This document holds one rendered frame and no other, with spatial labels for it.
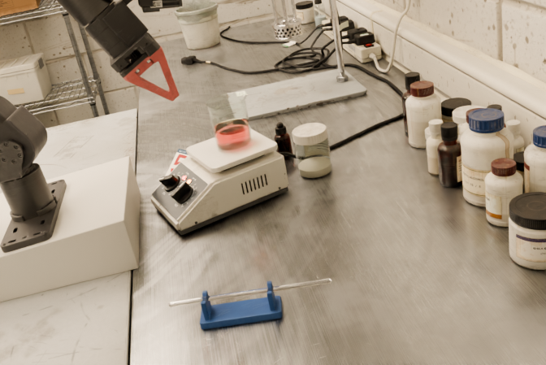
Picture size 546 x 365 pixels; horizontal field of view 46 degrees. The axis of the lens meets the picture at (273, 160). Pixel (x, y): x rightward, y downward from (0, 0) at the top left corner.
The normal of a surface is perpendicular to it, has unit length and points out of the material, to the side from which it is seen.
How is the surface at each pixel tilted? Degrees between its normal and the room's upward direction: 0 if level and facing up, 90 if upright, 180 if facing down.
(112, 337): 0
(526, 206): 0
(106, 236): 90
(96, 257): 90
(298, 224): 0
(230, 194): 90
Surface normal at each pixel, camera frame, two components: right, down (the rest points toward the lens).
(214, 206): 0.48, 0.29
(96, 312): -0.17, -0.90
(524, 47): -0.97, 0.22
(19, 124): 0.75, -0.62
